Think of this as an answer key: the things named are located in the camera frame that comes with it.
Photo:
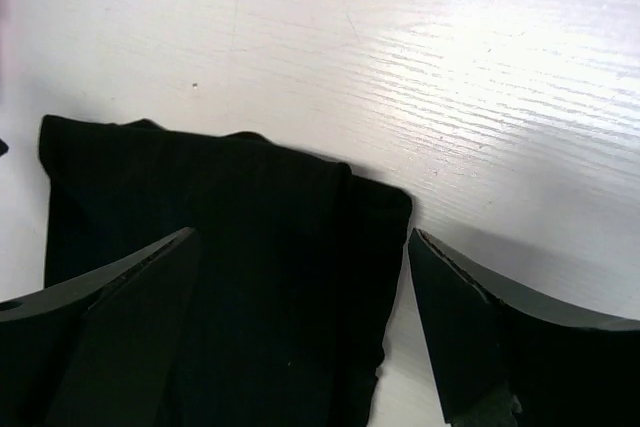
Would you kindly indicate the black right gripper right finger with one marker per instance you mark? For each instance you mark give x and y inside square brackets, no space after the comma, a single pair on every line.
[504,354]

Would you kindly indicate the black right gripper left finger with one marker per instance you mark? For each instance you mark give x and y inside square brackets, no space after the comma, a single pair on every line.
[95,350]

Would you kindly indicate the black t-shirt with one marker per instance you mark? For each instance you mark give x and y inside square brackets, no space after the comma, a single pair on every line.
[298,272]

